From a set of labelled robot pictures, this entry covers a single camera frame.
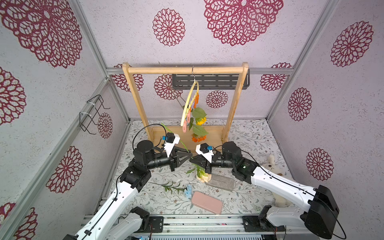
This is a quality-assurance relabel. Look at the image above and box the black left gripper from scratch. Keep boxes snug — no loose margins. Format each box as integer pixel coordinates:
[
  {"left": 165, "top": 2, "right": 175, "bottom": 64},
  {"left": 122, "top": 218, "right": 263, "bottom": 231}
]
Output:
[{"left": 145, "top": 146, "right": 192, "bottom": 172}]

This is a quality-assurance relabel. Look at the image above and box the orange flower with stem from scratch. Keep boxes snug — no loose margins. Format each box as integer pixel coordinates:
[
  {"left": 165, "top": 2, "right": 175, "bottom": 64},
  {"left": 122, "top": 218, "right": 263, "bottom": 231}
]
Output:
[{"left": 189, "top": 117, "right": 209, "bottom": 143}]

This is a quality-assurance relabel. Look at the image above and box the blue flower with stem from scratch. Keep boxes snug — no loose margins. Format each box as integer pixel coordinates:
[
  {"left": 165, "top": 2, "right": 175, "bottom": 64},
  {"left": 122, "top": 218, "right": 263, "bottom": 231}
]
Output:
[{"left": 151, "top": 182, "right": 193, "bottom": 200}]

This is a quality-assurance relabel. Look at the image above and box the yellow sunflower with stem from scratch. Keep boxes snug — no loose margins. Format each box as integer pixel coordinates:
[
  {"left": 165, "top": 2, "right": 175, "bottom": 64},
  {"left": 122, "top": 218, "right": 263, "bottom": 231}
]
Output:
[{"left": 176, "top": 96, "right": 207, "bottom": 121}]

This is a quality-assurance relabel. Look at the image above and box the yellow wavy clothes hanger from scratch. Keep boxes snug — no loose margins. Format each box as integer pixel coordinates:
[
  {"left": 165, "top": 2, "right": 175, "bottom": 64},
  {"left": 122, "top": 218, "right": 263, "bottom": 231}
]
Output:
[{"left": 181, "top": 67, "right": 200, "bottom": 129}]

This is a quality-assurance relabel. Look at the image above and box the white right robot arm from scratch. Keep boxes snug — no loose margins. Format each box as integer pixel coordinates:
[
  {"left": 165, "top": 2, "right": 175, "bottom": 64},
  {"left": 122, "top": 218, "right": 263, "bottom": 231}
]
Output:
[{"left": 190, "top": 142, "right": 340, "bottom": 240}]

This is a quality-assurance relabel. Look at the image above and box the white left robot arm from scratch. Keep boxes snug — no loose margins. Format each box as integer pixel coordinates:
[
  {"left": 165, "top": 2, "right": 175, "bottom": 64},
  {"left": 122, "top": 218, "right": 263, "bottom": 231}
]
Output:
[{"left": 64, "top": 140, "right": 193, "bottom": 240}]

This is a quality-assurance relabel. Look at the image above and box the wooden clothes rack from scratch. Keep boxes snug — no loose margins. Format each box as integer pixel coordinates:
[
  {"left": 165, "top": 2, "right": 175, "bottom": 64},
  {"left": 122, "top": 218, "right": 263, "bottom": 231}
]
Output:
[{"left": 122, "top": 62, "right": 249, "bottom": 152}]

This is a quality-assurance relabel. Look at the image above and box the pink clothes peg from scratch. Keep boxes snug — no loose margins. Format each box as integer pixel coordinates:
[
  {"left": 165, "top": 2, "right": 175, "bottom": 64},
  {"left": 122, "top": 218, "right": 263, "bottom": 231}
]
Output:
[
  {"left": 187, "top": 112, "right": 191, "bottom": 124},
  {"left": 183, "top": 121, "right": 188, "bottom": 133}
]

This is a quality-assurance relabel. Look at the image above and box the grey felt pouch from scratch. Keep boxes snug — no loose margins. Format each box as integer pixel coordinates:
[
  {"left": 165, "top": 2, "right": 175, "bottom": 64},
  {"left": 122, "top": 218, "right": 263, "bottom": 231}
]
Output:
[{"left": 206, "top": 174, "right": 235, "bottom": 192}]

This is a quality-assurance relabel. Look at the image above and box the pink case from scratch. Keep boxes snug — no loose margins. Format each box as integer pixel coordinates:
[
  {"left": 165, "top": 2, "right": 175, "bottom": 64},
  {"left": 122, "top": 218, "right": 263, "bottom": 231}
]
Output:
[{"left": 191, "top": 192, "right": 223, "bottom": 215}]

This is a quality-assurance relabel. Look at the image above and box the white plush toy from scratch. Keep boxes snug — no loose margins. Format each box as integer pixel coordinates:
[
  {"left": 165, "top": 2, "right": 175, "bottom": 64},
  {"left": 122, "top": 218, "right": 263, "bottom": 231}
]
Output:
[{"left": 263, "top": 154, "right": 296, "bottom": 208}]

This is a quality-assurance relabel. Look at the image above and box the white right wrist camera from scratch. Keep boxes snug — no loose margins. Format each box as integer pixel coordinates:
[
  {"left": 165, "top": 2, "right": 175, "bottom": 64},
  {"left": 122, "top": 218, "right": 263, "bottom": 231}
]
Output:
[{"left": 196, "top": 143, "right": 214, "bottom": 163}]

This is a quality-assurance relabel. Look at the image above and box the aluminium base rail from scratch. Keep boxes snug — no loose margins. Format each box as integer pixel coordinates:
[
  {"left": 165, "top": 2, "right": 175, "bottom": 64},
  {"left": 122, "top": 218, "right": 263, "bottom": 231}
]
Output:
[{"left": 77, "top": 213, "right": 331, "bottom": 240}]

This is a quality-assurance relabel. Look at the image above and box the black wall shelf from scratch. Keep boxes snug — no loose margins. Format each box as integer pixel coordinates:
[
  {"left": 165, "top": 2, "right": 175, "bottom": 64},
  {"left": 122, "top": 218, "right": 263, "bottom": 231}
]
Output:
[{"left": 171, "top": 74, "right": 239, "bottom": 90}]

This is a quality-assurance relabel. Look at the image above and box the black wire wall rack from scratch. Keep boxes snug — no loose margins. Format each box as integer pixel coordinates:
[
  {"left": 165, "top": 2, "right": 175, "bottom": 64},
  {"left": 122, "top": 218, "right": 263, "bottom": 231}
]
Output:
[{"left": 79, "top": 94, "right": 110, "bottom": 135}]

